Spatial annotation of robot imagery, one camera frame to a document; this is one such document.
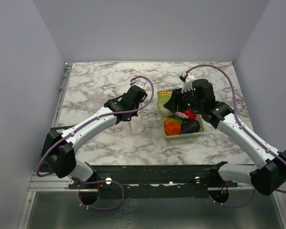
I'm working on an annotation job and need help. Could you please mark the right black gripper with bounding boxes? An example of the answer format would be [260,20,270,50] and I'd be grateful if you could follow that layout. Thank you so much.
[164,85,203,113]

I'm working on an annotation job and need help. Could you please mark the clear zip top bag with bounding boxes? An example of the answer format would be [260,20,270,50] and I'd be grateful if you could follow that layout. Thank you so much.
[128,110,143,137]

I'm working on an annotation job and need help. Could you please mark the green perforated plastic basket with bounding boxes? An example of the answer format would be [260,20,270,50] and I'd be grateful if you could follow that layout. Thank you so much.
[157,88,205,141]

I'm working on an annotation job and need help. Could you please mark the green toy cabbage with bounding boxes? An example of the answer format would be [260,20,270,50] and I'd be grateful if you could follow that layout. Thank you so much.
[157,97,174,117]

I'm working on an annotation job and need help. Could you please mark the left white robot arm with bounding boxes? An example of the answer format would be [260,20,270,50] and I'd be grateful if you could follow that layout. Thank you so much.
[41,83,147,188]

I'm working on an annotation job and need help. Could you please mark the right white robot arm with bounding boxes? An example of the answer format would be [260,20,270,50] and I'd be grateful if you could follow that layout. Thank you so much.
[164,79,286,196]

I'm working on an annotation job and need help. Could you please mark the red toy bell pepper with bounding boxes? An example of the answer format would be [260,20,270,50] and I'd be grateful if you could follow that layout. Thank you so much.
[183,109,197,121]

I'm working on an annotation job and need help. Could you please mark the long striped purple eggplant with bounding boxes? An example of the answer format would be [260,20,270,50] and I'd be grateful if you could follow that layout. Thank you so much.
[174,112,189,119]

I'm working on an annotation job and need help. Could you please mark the green toy mango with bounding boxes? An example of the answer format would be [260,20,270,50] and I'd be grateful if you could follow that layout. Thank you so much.
[169,117,185,125]

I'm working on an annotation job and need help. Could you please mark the dark purple toy eggplant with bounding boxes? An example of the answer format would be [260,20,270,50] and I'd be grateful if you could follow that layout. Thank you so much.
[180,120,200,135]

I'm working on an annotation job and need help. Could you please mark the orange toy pumpkin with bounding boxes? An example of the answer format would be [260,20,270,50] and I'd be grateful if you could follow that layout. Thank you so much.
[163,119,181,136]

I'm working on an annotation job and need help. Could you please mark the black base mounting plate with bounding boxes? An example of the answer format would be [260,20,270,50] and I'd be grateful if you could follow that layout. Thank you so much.
[69,165,237,198]

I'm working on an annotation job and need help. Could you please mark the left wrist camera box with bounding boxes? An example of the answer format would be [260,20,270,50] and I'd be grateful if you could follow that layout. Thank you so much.
[130,78,146,89]

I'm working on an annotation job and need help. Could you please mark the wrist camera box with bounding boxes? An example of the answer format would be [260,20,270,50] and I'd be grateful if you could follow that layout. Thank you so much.
[130,78,146,89]
[180,73,196,94]

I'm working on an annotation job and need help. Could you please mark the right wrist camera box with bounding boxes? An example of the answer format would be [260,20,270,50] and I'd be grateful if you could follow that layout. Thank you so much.
[180,73,196,94]

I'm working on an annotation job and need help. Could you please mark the aluminium frame rail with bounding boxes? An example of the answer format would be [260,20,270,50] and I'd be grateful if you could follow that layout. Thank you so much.
[28,171,255,191]

